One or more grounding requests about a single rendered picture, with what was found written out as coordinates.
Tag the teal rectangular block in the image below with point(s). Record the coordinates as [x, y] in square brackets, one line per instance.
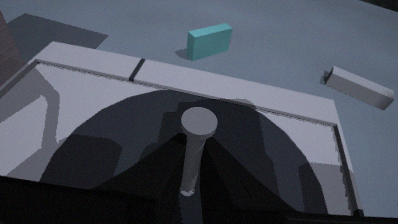
[208, 41]

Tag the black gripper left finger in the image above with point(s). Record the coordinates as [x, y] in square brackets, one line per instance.
[145, 193]

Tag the grey steel pin with flat head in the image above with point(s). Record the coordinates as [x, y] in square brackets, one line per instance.
[198, 124]

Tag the dark grey round disc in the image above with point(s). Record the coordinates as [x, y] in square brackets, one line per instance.
[122, 134]

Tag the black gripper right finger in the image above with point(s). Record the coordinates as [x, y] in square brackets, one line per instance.
[230, 194]

